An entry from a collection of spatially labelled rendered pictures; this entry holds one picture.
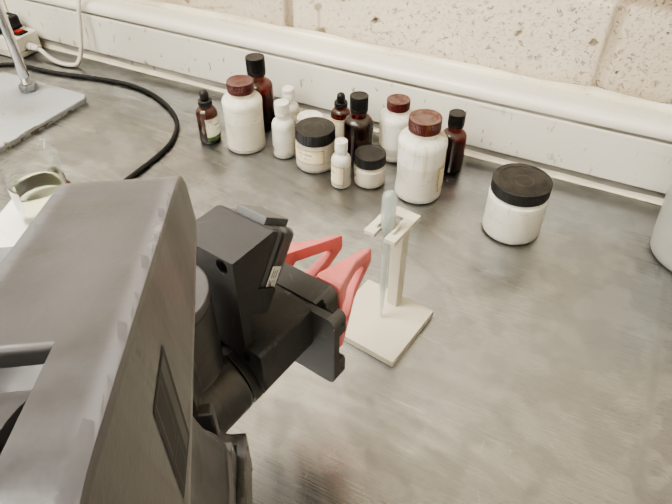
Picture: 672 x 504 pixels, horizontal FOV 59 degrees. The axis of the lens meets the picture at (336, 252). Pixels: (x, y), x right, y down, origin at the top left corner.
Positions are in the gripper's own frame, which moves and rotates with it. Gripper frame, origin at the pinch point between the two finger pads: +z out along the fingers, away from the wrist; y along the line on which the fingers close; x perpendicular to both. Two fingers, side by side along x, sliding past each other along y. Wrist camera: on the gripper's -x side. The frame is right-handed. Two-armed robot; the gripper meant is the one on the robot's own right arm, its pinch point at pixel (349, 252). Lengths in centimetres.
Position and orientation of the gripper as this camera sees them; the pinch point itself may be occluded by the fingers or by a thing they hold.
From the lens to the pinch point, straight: 47.3
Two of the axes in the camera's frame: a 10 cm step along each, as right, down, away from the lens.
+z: 5.8, -5.4, 6.1
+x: 0.0, 7.5, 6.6
